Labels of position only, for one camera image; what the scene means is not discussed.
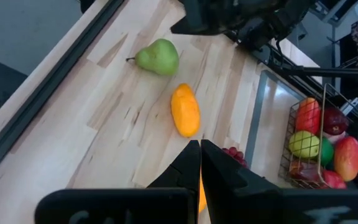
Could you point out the red grape bunch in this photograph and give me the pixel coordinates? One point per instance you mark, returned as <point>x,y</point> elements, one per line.
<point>233,152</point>

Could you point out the green apple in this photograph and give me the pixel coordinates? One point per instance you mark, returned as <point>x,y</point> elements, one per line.
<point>303,144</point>
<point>160,57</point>

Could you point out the red orange mango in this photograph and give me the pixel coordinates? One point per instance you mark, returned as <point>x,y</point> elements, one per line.
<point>308,115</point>

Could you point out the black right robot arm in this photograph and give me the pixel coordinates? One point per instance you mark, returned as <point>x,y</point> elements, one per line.
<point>259,18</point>

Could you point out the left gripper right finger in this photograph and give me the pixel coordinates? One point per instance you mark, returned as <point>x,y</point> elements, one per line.
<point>228,186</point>

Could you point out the dark red fruit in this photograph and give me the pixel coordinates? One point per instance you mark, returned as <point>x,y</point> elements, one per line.
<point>303,173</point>
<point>334,121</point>

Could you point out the red yellow mango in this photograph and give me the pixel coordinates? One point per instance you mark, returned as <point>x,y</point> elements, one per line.
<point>348,158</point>

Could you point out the green avocado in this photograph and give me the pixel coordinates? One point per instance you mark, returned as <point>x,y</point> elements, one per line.
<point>327,152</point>

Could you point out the bright red fruit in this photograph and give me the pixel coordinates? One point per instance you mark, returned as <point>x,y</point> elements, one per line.
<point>332,181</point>

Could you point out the yellow orange mango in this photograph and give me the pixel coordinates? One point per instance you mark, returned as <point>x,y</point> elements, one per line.
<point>185,110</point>
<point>202,193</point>

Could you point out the grey bordered table mat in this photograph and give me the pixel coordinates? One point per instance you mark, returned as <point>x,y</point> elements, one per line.
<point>269,124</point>

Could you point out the pale pink peach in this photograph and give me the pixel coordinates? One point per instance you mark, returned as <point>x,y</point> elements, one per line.
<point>336,137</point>

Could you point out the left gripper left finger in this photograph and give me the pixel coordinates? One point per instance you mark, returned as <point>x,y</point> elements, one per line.
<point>179,174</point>

